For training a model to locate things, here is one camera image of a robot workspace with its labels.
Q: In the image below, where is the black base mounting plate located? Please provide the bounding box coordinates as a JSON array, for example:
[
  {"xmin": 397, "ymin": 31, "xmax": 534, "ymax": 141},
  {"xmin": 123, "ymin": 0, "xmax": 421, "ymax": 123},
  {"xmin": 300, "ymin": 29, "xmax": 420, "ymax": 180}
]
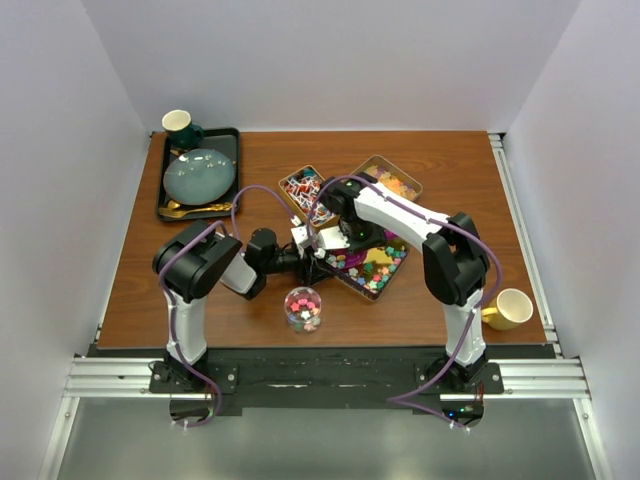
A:
[{"xmin": 149, "ymin": 345, "xmax": 554, "ymax": 420}]

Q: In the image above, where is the teal ceramic plate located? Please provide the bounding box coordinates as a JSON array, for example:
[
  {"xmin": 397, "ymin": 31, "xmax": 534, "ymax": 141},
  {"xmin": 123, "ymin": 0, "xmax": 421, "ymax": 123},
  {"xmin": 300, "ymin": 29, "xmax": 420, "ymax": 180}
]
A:
[{"xmin": 163, "ymin": 149, "xmax": 236, "ymax": 206}]

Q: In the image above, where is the aluminium frame rail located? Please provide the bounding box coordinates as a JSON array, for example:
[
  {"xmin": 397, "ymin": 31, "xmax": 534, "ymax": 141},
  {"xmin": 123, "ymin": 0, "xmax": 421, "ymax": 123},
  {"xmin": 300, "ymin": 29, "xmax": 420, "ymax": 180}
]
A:
[{"xmin": 63, "ymin": 358, "xmax": 591, "ymax": 400}]

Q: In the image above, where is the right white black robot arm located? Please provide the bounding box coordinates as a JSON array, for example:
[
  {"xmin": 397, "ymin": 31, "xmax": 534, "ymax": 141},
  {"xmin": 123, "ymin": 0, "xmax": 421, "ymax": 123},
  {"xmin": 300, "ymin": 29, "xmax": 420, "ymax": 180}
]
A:
[{"xmin": 312, "ymin": 174, "xmax": 499, "ymax": 402}]

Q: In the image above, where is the dark green mug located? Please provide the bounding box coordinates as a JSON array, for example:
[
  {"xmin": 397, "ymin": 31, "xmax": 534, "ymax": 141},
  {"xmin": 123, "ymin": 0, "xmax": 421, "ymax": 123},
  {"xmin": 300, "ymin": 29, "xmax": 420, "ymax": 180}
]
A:
[{"xmin": 161, "ymin": 110, "xmax": 205, "ymax": 150}]

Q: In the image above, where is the gold tin of gummy candies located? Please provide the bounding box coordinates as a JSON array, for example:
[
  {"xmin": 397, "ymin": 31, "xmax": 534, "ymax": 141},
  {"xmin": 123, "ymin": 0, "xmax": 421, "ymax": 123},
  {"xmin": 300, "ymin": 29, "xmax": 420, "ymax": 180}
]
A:
[{"xmin": 352, "ymin": 155, "xmax": 423, "ymax": 202}]

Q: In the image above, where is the gold tin of star candies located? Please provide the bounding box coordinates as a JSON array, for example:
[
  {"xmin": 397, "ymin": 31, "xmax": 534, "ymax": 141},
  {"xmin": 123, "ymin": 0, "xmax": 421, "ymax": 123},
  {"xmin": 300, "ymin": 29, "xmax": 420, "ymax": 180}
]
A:
[{"xmin": 326, "ymin": 234, "xmax": 410, "ymax": 301}]

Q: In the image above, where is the clear glass jar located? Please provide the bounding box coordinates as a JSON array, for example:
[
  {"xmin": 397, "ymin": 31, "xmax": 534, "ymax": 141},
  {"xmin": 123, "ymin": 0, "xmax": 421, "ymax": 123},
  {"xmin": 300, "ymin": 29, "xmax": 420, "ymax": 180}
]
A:
[{"xmin": 284, "ymin": 286, "xmax": 322, "ymax": 333}]

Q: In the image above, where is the yellow mug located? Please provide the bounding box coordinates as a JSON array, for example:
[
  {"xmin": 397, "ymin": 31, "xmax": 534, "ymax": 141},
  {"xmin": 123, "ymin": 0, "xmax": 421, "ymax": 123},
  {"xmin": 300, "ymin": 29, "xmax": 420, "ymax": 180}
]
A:
[{"xmin": 482, "ymin": 288, "xmax": 534, "ymax": 331}]

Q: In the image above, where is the magenta plastic scoop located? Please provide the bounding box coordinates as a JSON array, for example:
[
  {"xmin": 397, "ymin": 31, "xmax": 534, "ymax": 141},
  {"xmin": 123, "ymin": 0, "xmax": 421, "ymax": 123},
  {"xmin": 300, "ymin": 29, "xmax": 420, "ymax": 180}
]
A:
[{"xmin": 334, "ymin": 250, "xmax": 368, "ymax": 275}]

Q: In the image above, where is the gold fork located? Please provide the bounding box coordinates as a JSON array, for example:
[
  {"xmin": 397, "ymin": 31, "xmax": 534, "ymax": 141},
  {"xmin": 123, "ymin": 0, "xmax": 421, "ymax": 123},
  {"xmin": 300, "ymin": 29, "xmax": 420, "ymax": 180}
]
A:
[{"xmin": 157, "ymin": 202, "xmax": 233, "ymax": 219}]

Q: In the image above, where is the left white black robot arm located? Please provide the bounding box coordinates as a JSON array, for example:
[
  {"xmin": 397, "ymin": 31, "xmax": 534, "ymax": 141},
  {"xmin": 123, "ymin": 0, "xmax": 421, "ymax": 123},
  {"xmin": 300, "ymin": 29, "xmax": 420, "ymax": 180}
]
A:
[{"xmin": 152, "ymin": 220, "xmax": 332, "ymax": 394}]

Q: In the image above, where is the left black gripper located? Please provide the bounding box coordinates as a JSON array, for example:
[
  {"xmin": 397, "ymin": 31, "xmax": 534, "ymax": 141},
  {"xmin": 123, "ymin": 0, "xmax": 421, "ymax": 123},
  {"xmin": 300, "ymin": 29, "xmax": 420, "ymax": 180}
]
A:
[{"xmin": 262, "ymin": 244, "xmax": 333, "ymax": 286}]

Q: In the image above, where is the gold tin of lollipops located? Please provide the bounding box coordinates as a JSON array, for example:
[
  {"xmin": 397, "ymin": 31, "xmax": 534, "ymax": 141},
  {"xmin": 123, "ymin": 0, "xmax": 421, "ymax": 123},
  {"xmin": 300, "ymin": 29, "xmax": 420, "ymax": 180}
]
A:
[{"xmin": 278, "ymin": 165, "xmax": 338, "ymax": 229}]

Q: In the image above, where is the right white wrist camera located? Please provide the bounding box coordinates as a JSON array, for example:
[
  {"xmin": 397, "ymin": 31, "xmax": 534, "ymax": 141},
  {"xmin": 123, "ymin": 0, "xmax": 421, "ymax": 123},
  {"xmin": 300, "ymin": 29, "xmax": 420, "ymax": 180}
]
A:
[{"xmin": 317, "ymin": 226, "xmax": 350, "ymax": 251}]

